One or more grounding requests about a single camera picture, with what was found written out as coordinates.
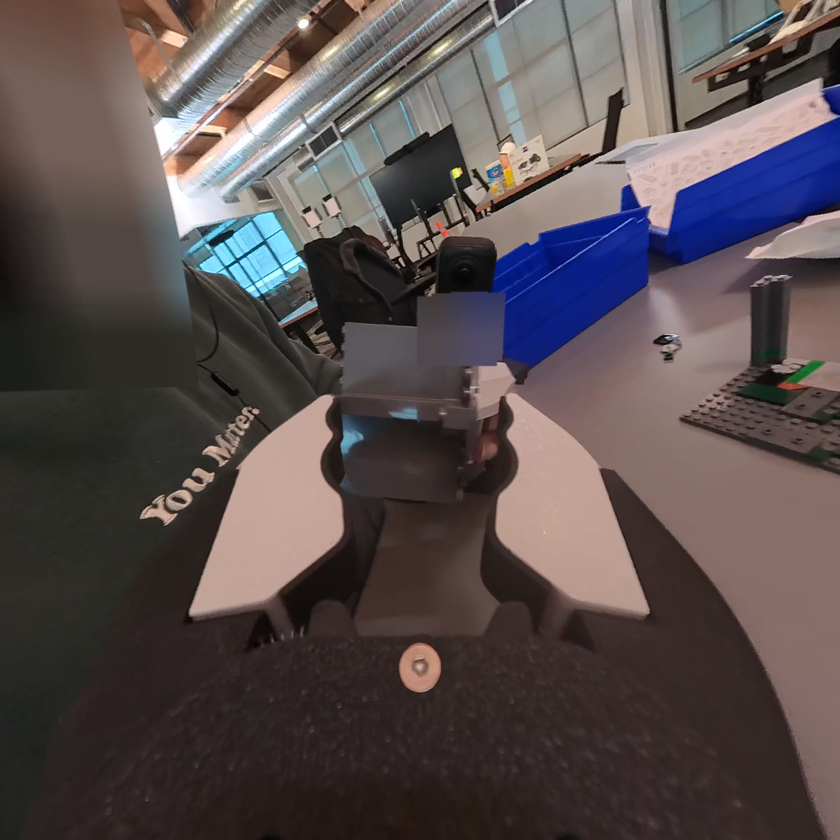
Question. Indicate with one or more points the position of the chair with dark jacket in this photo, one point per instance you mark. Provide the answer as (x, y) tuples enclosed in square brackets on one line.
[(354, 282)]

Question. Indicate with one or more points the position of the grey studded baseplate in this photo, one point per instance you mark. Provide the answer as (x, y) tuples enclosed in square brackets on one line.
[(741, 413)]

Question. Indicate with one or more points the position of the grey desk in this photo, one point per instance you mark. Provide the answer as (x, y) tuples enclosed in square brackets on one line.
[(656, 525)]

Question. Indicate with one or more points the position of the grey square plate piece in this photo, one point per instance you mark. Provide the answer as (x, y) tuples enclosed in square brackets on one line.
[(400, 459)]

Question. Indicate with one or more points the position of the wooden background desk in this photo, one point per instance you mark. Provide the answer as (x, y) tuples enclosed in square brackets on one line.
[(768, 59)]

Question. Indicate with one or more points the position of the white plastic bag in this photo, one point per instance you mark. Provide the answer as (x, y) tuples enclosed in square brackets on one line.
[(800, 239)]

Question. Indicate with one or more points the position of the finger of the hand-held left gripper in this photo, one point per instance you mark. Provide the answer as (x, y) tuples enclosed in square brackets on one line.
[(492, 390)]

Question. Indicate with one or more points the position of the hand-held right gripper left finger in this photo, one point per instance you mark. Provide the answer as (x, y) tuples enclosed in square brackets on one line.
[(262, 525)]

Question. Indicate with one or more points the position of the grey brick pillar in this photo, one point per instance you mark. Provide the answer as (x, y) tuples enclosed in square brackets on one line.
[(771, 321)]

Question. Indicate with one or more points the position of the black monitor screen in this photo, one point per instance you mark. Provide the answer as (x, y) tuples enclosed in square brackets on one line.
[(420, 177)]

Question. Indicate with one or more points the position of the person's left hand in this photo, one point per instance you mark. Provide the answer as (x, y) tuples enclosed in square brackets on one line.
[(489, 439)]

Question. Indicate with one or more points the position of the white product box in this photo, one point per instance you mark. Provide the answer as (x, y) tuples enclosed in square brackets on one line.
[(528, 157)]

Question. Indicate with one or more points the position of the white instruction sheet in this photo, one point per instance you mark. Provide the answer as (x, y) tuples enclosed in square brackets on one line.
[(709, 164)]

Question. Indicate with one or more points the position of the small dark toy piece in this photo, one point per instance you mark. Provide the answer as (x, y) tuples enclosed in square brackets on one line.
[(668, 342)]

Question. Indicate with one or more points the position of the silver ventilation duct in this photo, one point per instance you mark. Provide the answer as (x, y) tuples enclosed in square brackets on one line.
[(315, 111), (262, 46)]

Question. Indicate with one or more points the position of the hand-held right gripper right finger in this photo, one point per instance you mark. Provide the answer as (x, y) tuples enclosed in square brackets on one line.
[(564, 525)]

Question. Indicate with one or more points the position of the blue storage bin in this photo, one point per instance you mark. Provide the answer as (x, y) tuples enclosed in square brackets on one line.
[(571, 282), (722, 223)]

